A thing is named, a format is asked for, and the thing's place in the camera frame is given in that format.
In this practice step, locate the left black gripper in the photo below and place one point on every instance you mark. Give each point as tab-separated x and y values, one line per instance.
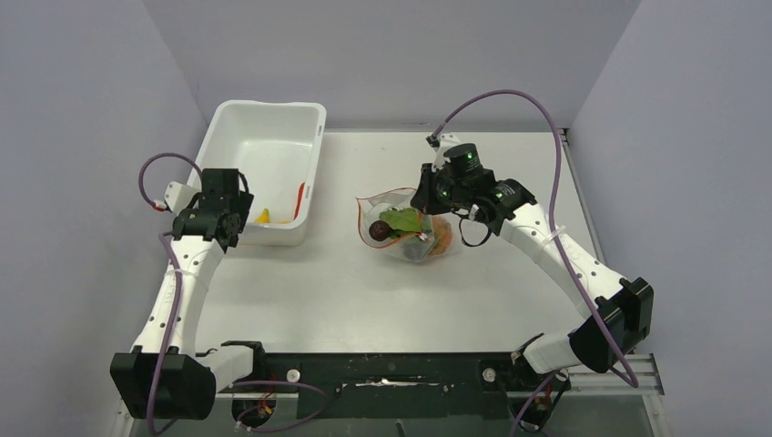
243	206

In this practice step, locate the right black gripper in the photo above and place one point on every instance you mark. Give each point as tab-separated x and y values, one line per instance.
425	200

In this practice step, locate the yellow toy banana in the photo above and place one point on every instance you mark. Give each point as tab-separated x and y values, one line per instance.
264	217

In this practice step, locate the toy pineapple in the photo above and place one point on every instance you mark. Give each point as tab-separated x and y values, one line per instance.
443	236

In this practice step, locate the green toy vegetable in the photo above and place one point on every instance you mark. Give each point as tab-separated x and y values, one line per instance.
405	220

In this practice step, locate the red toy chili pepper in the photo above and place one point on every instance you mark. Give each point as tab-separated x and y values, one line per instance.
299	198

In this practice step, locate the clear zip top bag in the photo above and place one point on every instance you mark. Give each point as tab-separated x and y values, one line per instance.
369	209

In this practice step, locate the white plastic bin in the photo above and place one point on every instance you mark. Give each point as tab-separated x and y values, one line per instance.
277	147

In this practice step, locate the brown round toy fruit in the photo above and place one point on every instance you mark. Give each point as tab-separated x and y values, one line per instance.
380	230

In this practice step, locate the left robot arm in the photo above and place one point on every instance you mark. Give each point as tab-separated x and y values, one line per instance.
162	377

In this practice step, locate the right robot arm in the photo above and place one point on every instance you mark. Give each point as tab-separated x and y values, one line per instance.
617	311

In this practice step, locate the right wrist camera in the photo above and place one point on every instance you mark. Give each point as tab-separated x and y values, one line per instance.
441	143

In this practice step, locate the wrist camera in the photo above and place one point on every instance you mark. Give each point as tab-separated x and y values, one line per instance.
178	196
441	143

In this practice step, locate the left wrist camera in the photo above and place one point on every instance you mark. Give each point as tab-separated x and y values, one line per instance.
178	196

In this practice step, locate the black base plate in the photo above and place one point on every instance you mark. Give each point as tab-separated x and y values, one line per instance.
486	385

